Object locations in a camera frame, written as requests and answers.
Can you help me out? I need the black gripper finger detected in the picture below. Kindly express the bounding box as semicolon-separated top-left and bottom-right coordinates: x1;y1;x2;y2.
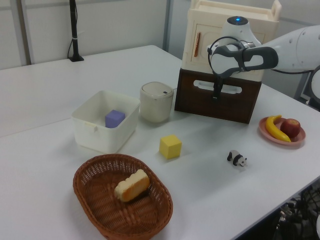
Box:
212;74;224;101

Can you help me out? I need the dark drawer with white handle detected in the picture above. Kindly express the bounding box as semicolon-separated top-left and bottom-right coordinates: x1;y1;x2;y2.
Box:
177;72;252;115

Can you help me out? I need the dark wooden drawer housing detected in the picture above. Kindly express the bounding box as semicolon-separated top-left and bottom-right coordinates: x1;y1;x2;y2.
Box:
174;67;263;125

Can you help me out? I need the cream plastic storage cabinet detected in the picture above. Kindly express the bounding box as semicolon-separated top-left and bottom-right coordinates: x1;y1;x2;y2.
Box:
181;0;283;83

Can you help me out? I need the small beige trash can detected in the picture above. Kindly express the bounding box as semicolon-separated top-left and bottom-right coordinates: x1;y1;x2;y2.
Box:
139;81;175;123

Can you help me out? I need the yellow toy banana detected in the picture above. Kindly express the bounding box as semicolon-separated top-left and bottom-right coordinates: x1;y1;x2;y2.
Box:
264;114;292;143

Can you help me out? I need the panda toy figure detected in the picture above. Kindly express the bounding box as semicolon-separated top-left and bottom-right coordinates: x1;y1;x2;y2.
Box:
226;149;249;169

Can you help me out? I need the yellow cube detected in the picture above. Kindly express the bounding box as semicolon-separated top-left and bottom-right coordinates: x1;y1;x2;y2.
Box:
159;134;183;160

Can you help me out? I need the red toy apple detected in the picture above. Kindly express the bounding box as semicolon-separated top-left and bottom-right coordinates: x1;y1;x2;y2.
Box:
279;118;301;138

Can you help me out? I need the pink plate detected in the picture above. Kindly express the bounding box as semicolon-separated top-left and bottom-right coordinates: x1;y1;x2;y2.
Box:
258;116;307;149

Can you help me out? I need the purple cube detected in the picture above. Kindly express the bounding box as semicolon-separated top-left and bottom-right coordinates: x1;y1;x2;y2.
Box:
104;109;126;129

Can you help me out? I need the white plastic bin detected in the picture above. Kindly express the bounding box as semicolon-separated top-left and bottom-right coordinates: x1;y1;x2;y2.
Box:
71;90;141;155

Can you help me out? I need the piece of toy bread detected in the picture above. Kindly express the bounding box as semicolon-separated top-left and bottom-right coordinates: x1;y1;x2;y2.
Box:
114;169;151;203

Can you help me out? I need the black stand pole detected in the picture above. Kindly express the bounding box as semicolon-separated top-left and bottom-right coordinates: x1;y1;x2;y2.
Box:
67;0;85;63

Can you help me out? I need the brown wicker basket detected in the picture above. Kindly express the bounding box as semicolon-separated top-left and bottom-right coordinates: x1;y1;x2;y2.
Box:
72;153;174;240

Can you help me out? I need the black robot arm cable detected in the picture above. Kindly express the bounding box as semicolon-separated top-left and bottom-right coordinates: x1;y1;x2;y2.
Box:
207;36;248;76

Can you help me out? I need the orange cabinet door handle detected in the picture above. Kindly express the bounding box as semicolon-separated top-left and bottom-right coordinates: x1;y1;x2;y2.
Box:
191;31;203;58

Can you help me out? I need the black cable bundle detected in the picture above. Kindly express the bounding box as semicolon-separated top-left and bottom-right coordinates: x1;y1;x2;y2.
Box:
274;184;320;240

